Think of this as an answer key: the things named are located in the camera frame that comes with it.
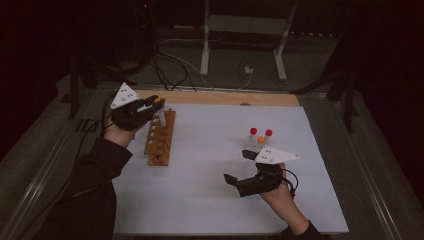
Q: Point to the person's right hand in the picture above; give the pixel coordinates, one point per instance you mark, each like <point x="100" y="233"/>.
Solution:
<point x="280" y="200"/>

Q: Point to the person's left hand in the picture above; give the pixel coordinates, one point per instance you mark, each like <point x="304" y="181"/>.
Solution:
<point x="116" y="136"/>

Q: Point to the grey metal rail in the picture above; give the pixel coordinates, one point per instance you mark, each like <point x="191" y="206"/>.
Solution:
<point x="33" y="186"/>
<point x="373" y="186"/>

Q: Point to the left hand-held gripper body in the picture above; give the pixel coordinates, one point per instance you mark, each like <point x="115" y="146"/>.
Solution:
<point x="128" y="116"/>

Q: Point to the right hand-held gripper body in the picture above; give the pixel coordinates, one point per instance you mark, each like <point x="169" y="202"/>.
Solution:
<point x="263" y="181"/>

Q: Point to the white plug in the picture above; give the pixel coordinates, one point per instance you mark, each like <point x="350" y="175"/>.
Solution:
<point x="248" y="70"/>

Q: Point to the red capped clear tube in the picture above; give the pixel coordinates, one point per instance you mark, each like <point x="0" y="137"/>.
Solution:
<point x="253" y="131"/>
<point x="268" y="132"/>

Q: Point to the black stand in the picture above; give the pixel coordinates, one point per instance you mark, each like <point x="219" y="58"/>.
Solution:
<point x="349" y="110"/>
<point x="74" y="96"/>

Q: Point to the orange capped clear tube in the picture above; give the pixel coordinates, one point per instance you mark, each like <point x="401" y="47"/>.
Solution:
<point x="162" y="118"/>
<point x="261" y="139"/>

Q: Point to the red capped tubes cluster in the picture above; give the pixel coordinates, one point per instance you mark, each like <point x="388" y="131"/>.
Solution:
<point x="270" y="145"/>

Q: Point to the wooden test tube rack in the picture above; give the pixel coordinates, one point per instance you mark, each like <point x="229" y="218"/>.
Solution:
<point x="160" y="150"/>

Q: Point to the white table mat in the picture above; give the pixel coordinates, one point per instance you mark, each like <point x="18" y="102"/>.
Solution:
<point x="206" y="140"/>

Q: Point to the white metal stand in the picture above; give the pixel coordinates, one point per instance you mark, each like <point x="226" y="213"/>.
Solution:
<point x="204" y="50"/>

